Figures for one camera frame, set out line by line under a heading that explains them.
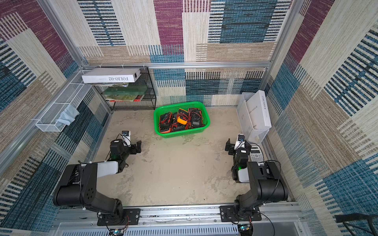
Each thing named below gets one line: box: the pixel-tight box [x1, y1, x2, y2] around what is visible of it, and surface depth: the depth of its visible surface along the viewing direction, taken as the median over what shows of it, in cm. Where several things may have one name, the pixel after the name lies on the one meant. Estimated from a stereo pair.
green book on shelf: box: [101, 85, 148, 100], surface depth 102 cm
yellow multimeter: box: [176, 108, 189, 125], surface depth 96 cm
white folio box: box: [81, 67, 142, 84], surface depth 81 cm
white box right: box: [245, 89, 273, 130], surface depth 93 cm
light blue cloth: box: [55, 104, 80, 128], surface depth 69 cm
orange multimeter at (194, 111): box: [187, 107, 203, 116], surface depth 101 cm
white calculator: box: [249, 145, 264, 164], surface depth 94 cm
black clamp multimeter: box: [188, 107, 203, 128], surface depth 100 cm
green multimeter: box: [171, 112, 186, 132], surface depth 99 cm
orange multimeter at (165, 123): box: [158, 112, 173, 134], surface depth 101 cm
